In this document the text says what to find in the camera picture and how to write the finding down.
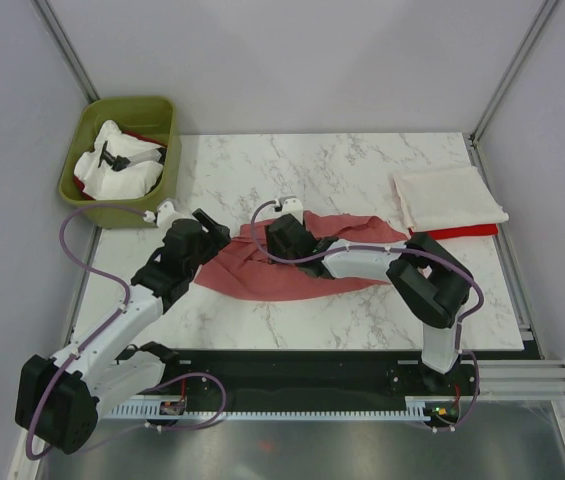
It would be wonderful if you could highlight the pink t-shirt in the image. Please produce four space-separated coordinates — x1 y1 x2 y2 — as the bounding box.
195 211 406 302

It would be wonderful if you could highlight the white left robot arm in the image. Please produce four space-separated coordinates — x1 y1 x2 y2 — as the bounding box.
15 209 231 460

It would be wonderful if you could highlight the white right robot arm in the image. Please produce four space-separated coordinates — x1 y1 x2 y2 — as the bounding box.
265 214 475 394

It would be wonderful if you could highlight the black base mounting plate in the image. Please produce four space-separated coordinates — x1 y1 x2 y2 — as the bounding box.
122 344 479 414

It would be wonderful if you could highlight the white t-shirt in bin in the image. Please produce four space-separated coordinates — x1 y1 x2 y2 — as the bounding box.
72 119 165 200

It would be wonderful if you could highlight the olive green plastic bin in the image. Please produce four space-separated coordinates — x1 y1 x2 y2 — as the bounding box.
58 96 182 229

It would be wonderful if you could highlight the folded cream t-shirt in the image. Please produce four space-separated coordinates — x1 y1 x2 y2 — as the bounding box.
393 166 509 232

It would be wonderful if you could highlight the folded red t-shirt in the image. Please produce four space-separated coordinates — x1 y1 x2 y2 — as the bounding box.
427 224 499 240

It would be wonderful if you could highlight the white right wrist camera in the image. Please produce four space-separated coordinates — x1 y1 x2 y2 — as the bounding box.
273 196 304 224

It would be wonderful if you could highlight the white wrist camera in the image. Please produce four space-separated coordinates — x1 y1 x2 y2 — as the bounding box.
273 196 304 224
143 198 191 231

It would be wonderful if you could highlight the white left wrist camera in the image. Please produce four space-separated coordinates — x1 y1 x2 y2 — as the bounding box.
143 198 191 231

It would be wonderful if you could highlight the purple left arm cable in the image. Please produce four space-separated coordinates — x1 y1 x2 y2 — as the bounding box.
24 202 227 462

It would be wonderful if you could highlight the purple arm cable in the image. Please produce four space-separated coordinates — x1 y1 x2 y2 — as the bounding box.
24 202 227 462
250 199 486 434

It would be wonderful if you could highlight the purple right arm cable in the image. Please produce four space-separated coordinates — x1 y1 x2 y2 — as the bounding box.
250 199 486 434

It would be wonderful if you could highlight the white slotted cable duct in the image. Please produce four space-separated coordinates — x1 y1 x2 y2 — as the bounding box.
104 395 433 422

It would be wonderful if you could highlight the aluminium front rail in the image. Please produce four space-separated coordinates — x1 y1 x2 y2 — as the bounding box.
478 360 565 401

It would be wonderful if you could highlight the left aluminium frame post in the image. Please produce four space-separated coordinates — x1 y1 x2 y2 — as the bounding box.
31 0 100 103

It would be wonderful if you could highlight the aluminium frame post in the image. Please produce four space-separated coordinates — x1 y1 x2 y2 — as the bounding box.
31 0 100 103
466 0 561 148

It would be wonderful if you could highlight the right aluminium frame post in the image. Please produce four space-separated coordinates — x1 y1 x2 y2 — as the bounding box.
466 0 561 148

